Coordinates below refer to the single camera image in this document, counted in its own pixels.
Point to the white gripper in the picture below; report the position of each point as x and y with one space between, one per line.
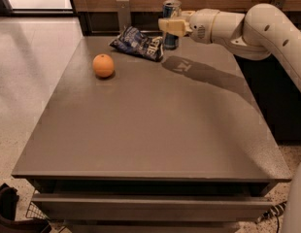
201 25

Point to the red bull can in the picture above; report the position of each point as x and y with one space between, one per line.
171 8

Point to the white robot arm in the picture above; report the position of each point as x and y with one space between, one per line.
264 30

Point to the blue chip bag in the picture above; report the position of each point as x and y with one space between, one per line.
133 42

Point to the orange fruit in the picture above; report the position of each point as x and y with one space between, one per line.
103 65

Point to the grey cabinet drawer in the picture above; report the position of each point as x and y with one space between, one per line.
150 208

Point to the dark brown chair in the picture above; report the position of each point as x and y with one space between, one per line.
8 210

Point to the left metal bracket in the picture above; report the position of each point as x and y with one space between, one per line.
123 14

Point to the metal bracket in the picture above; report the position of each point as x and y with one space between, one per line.
278 3
123 14

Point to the right metal bracket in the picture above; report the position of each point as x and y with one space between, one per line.
278 3

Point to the wire basket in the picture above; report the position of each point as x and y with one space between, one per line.
34 212

